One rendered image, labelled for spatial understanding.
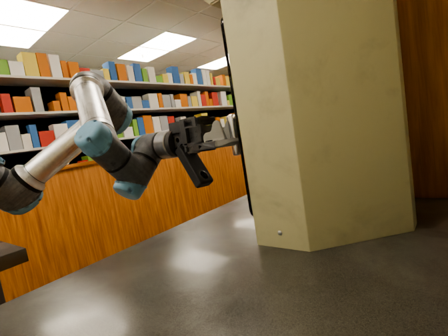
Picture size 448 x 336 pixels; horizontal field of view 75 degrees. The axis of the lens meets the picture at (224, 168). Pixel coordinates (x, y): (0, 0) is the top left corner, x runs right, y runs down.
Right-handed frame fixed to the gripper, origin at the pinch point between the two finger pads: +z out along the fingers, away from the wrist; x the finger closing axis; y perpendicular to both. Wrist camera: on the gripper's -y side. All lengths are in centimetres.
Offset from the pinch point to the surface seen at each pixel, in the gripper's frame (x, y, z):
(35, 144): 42, 22, -241
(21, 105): 37, 55, -241
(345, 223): 0.2, -16.6, 20.5
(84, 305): -32.8, -22.0, -9.6
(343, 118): 0.7, 1.7, 21.8
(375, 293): -13.4, -21.1, 27.8
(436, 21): 31, 20, 34
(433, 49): 30.9, 14.8, 33.4
